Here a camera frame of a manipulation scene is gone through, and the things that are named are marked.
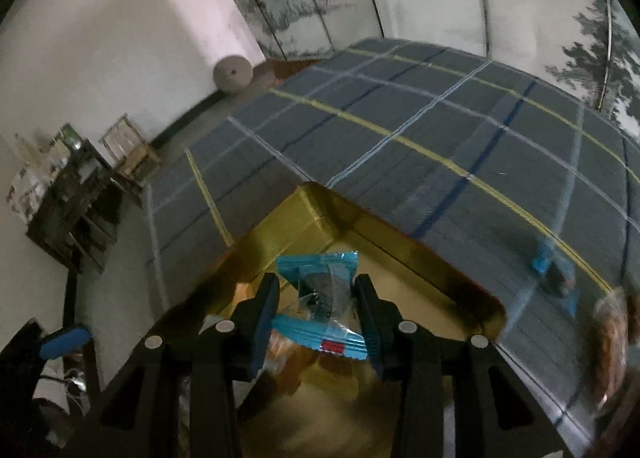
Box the blue snack packet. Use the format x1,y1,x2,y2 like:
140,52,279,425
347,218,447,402
272,251,368,360

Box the clear bag orange snacks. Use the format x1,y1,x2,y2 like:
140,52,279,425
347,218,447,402
592,288,629,412

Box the gold metal tray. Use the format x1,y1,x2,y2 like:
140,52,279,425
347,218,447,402
189,183,518,457

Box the blue wrapped snack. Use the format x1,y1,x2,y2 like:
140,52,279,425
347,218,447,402
530,239,580,319

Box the grey plaid tablecloth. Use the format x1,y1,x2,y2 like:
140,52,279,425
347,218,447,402
143,38,639,456

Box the dark wooden shelf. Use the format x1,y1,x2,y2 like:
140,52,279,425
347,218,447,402
26,140,119,273

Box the painted folding screen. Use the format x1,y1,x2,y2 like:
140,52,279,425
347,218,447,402
234,0,639,135

